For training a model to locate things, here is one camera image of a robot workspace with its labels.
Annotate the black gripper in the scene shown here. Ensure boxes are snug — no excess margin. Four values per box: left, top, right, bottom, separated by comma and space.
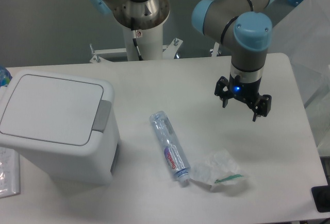
214, 76, 272, 122

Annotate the white push-lid trash can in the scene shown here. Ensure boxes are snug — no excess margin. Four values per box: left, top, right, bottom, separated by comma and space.
1, 70, 120, 185

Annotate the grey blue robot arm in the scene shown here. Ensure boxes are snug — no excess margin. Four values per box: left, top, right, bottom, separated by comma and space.
90, 0, 274, 117

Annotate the crumpled clear plastic wrapper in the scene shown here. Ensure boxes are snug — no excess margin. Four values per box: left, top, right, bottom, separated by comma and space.
190, 149, 248, 192

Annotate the translucent plastic storage box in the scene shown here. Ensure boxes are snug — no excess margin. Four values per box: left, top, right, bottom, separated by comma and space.
269, 0, 329, 158

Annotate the crushed clear plastic bottle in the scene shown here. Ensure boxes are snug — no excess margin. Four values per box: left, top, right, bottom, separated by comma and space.
149, 111, 190, 187

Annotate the black device at table edge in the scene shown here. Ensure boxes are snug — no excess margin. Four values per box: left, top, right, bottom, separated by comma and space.
311, 185, 329, 213

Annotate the blue water bottle at left edge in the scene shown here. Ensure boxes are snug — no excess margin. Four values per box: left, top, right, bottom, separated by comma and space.
0, 66, 12, 87

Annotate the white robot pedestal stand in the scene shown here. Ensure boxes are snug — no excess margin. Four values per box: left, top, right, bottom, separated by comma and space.
89, 23, 223, 64

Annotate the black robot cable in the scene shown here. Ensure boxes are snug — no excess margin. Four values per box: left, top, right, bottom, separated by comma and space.
131, 28, 144, 61

